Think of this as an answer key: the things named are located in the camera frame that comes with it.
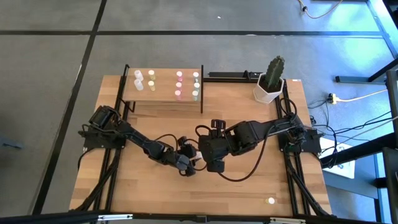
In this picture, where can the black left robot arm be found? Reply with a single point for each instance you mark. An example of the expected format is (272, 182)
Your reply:
(136, 140)

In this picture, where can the white paper sheet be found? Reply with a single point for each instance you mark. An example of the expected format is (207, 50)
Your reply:
(345, 168)

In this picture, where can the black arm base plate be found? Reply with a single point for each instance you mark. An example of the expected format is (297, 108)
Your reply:
(312, 146)
(93, 143)

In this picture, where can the black metal bar frame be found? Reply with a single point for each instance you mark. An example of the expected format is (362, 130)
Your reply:
(227, 74)

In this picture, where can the pale green medicine bottle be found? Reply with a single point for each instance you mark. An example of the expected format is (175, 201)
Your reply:
(195, 93)

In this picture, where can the black aluminium frame beam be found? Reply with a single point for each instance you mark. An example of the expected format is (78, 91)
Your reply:
(46, 219)

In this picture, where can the wooden shelf black metal frame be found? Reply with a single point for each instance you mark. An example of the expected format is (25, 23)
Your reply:
(161, 93)

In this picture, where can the clear tube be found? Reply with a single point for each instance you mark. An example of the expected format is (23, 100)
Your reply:
(138, 74)

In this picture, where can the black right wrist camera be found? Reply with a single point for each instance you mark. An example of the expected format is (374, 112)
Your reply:
(216, 166)

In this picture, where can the black aluminium frame rail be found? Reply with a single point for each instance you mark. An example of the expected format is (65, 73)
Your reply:
(290, 193)
(113, 183)

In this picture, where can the yellow power plug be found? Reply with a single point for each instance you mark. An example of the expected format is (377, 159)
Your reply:
(332, 98)

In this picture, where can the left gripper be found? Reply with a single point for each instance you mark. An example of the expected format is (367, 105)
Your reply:
(183, 164)

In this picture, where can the green cactus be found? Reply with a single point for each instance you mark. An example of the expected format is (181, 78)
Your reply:
(275, 73)

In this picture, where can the black table-level camera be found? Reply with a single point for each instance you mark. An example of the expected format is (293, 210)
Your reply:
(201, 218)

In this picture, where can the black metal table frame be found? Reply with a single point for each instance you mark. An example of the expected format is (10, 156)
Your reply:
(351, 79)

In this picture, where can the white hexagonal plant pot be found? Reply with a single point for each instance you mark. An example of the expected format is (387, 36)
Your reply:
(264, 95)

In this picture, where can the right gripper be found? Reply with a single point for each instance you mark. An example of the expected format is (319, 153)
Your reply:
(214, 146)

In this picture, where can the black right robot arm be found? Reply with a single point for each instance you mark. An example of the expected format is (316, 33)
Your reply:
(264, 129)

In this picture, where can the black metal table leg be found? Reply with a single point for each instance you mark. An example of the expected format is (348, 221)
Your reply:
(357, 151)

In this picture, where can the silver frame bracket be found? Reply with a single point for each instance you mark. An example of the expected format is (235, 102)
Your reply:
(287, 221)
(115, 217)

